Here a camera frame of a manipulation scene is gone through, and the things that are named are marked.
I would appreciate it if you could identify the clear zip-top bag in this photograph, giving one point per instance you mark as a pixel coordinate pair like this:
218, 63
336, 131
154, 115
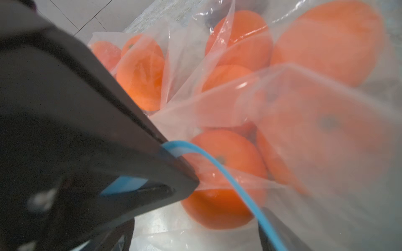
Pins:
368, 219
162, 32

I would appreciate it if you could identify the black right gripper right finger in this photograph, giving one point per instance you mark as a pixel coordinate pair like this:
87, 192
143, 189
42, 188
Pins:
288, 237

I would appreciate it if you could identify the orange fruit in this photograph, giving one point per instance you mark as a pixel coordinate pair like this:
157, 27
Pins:
247, 40
324, 139
140, 74
342, 40
223, 74
215, 204
107, 53
144, 42

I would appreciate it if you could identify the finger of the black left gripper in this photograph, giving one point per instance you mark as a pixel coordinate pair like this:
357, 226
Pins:
78, 156

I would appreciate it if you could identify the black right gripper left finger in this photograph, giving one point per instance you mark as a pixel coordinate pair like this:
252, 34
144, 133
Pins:
119, 239

